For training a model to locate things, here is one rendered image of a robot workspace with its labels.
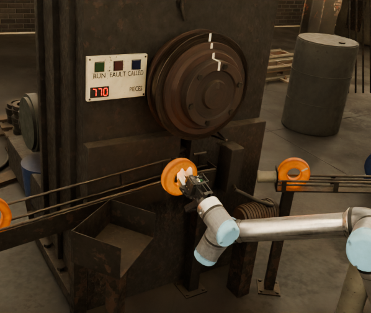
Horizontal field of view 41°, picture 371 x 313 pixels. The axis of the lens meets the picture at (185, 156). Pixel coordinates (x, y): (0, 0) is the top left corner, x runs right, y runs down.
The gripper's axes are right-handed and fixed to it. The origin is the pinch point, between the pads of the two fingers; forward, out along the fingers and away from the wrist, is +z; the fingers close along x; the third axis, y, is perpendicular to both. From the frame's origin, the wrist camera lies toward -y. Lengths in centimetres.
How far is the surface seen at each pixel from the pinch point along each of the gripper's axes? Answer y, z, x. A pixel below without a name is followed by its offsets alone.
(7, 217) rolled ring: -21, 15, 63
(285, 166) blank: -12, 0, -62
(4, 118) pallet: -137, 222, 15
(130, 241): -21.3, -10.7, 23.1
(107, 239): -23.0, -5.5, 30.6
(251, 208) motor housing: -33, -4, -46
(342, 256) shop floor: -85, -20, -126
